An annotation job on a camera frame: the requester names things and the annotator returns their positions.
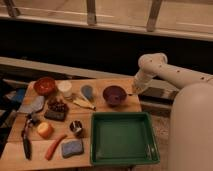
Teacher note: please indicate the blue cup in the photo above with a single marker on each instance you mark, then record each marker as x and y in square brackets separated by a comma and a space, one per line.
[87, 91]

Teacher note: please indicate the red bowl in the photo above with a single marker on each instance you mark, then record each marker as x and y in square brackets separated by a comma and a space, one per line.
[44, 86]

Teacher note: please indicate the orange carrot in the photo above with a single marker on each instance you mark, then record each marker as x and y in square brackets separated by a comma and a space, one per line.
[50, 151]

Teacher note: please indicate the dark green sponge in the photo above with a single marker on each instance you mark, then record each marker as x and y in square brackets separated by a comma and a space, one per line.
[56, 116]

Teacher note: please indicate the blue cloth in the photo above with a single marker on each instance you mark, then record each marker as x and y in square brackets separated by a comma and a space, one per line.
[19, 95]

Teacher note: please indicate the small metal can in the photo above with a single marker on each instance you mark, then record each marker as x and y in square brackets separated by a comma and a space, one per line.
[76, 128]

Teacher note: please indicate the dark grape bunch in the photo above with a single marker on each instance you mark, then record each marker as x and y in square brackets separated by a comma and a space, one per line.
[57, 105]

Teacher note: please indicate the purple bowl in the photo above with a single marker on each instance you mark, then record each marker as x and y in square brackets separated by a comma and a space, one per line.
[109, 94]

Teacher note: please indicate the grey blue plate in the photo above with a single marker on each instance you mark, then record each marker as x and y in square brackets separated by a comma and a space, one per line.
[35, 106]

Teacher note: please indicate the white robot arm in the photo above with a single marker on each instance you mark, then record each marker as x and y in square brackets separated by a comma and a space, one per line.
[190, 145]

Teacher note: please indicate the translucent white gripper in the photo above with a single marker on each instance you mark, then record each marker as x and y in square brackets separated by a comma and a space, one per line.
[136, 89]

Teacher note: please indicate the yellow apple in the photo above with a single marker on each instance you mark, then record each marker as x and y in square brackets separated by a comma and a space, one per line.
[44, 129]

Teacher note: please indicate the black handled tool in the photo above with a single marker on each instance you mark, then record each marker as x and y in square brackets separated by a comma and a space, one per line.
[31, 119]

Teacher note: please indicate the white cup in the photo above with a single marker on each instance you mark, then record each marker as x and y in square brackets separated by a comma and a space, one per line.
[65, 87]

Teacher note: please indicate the green plastic tray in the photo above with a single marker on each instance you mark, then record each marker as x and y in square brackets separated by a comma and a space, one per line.
[122, 138]

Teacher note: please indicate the yellow banana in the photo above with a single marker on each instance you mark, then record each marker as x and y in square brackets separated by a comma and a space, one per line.
[83, 103]

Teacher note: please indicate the blue sponge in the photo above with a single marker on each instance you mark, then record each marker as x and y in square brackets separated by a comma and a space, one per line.
[71, 148]

